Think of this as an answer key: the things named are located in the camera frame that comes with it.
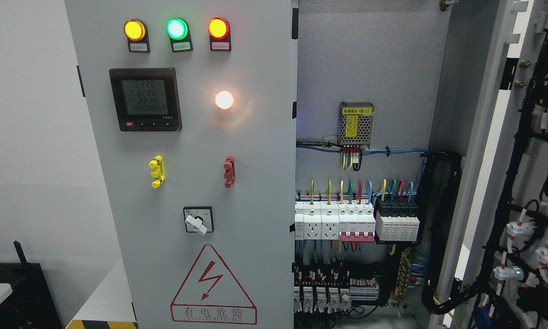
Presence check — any grey cabinet door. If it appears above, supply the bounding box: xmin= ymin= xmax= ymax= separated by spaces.
xmin=65 ymin=0 xmax=298 ymax=329
xmin=418 ymin=0 xmax=548 ymax=329

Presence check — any white glowing indicator lamp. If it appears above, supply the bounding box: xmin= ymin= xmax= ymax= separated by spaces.
xmin=214 ymin=91 xmax=234 ymax=110

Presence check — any metal mesh power supply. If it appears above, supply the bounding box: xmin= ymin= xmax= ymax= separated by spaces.
xmin=338 ymin=101 xmax=374 ymax=146

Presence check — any white socket breaker row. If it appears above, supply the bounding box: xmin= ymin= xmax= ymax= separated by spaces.
xmin=294 ymin=201 xmax=376 ymax=242

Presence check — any lower relay terminal row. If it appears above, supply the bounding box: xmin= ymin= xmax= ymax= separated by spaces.
xmin=291 ymin=260 xmax=383 ymax=314

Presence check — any black surge protector block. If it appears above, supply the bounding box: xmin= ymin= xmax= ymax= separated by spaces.
xmin=375 ymin=199 xmax=420 ymax=242

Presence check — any grey electrical cabinet body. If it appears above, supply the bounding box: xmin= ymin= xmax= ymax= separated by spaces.
xmin=292 ymin=0 xmax=503 ymax=329

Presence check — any black digital power meter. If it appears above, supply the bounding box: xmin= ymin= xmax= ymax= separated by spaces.
xmin=109 ymin=68 xmax=182 ymax=132

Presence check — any red electric hazard sticker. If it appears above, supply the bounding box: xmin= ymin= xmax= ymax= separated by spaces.
xmin=170 ymin=244 xmax=258 ymax=325

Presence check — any red indicator lamp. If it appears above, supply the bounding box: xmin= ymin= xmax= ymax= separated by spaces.
xmin=208 ymin=17 xmax=232 ymax=51

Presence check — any green indicator lamp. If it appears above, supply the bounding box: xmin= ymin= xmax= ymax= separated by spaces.
xmin=166 ymin=17 xmax=193 ymax=52

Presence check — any brass right ground bar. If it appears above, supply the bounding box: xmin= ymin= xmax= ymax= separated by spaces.
xmin=394 ymin=248 xmax=412 ymax=303

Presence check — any yellow indicator lamp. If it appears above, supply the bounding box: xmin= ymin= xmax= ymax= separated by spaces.
xmin=123 ymin=19 xmax=150 ymax=53

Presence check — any black box with antenna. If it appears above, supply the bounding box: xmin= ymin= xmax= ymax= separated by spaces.
xmin=0 ymin=241 xmax=63 ymax=329

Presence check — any red terminal post block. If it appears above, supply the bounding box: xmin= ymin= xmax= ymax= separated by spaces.
xmin=223 ymin=156 xmax=236 ymax=189

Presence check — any white rotary selector switch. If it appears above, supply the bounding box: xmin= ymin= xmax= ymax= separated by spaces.
xmin=184 ymin=206 xmax=214 ymax=235

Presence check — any yellow terminal post block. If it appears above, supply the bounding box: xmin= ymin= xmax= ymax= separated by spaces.
xmin=148 ymin=155 xmax=165 ymax=189

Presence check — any black right cable loom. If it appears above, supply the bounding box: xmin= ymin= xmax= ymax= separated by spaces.
xmin=421 ymin=150 xmax=485 ymax=315

